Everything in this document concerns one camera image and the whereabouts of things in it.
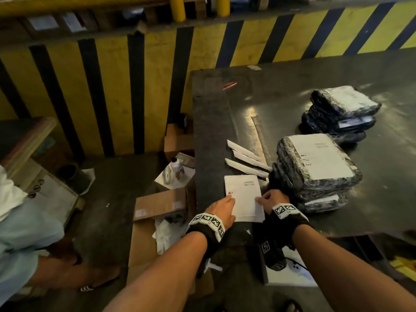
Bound black bucket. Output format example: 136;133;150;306
57;164;91;195

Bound yellow tool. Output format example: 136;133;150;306
390;256;416;282

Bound black camera cable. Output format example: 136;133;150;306
283;256;309;272

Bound white paper tag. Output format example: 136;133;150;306
62;12;87;33
27;14;59;31

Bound person's right forearm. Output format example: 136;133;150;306
291;224;416;312

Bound small white bottle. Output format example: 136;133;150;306
170;157;185;181

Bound person's left hand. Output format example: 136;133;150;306
205;195;237;231

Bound person's left forearm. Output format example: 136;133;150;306
104;231;208;312

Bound small brown cardboard box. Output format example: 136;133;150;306
164;123;195;161

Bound white flat panel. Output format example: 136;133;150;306
266;247;318;288

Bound crumpled white paper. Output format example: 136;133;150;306
153;219;189;256

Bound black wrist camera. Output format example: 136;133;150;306
252;224;287;272
195;247;215;280

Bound brown labelled cardboard box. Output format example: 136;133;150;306
133;188;188;221

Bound flat brown cardboard box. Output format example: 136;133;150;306
127;217;215;299

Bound black marker wristband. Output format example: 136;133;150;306
185;212;227;257
268;203;314;250

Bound pile of white labels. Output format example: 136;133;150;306
224;174;266;224

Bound yellow black striped barrier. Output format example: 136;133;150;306
0;0;416;156

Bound printed flat cardboard sheet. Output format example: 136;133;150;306
19;172;85;224

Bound light wooden frame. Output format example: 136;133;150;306
0;117;58;179

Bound white paper sheet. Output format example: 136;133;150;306
81;168;97;195

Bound person's right hand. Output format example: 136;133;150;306
255;190;290;215

